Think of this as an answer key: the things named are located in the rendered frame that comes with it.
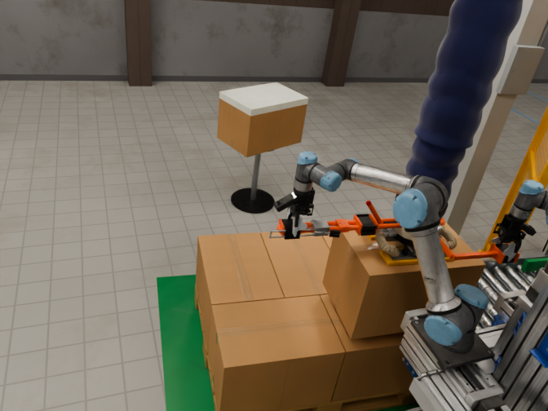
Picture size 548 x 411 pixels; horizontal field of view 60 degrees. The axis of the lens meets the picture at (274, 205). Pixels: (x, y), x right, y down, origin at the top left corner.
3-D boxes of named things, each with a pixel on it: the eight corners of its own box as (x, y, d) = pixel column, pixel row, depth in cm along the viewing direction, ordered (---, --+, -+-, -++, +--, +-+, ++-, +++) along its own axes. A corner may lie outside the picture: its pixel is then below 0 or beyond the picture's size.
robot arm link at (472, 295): (483, 320, 174) (497, 293, 166) (466, 338, 165) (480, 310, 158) (453, 302, 180) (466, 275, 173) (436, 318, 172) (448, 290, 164)
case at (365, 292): (418, 273, 273) (439, 215, 252) (458, 324, 241) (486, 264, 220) (321, 282, 256) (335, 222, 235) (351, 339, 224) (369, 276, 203)
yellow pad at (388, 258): (442, 248, 227) (445, 240, 224) (453, 261, 219) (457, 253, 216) (378, 252, 218) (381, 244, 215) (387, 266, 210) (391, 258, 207)
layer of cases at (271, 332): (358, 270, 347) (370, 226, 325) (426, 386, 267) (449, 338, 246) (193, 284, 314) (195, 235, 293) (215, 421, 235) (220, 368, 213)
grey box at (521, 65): (520, 92, 312) (540, 46, 296) (526, 95, 308) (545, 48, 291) (495, 91, 306) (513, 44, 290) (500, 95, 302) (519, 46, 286)
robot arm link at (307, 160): (310, 161, 179) (293, 152, 184) (306, 186, 185) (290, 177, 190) (324, 156, 184) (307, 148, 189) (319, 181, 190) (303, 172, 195)
